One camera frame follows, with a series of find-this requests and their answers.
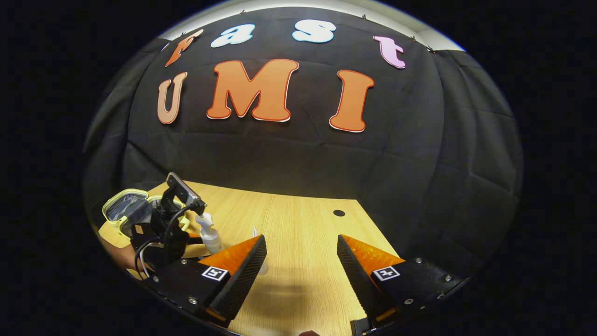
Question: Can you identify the black backdrop cloth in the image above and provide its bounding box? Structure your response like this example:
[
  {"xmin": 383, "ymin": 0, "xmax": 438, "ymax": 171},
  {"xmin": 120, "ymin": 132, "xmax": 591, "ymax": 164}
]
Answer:
[{"xmin": 83, "ymin": 6, "xmax": 524, "ymax": 276}]

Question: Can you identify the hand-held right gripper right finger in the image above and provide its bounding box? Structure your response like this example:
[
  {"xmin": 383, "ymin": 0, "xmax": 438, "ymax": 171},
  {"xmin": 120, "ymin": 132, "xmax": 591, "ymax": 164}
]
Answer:
[{"xmin": 337, "ymin": 234, "xmax": 469, "ymax": 329}]

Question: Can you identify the white squeeze tube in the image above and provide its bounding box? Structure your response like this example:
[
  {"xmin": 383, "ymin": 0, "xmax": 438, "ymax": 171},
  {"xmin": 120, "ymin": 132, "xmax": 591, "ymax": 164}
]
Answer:
[{"xmin": 252, "ymin": 226, "xmax": 269, "ymax": 276}]

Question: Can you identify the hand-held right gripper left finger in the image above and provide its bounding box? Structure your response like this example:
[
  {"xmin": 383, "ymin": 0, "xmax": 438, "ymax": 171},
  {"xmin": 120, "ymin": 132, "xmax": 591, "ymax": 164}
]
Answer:
[{"xmin": 148, "ymin": 234, "xmax": 268, "ymax": 328}]

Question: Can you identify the white pump bottle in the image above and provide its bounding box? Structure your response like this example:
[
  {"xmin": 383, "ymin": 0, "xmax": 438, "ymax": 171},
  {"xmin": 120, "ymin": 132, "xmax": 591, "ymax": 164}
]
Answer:
[{"xmin": 195, "ymin": 212, "xmax": 224, "ymax": 255}]

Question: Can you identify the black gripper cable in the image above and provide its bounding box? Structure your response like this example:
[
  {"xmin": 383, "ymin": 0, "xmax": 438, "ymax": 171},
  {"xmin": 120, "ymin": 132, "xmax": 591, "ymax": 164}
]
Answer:
[{"xmin": 134, "ymin": 236, "xmax": 157, "ymax": 280}]

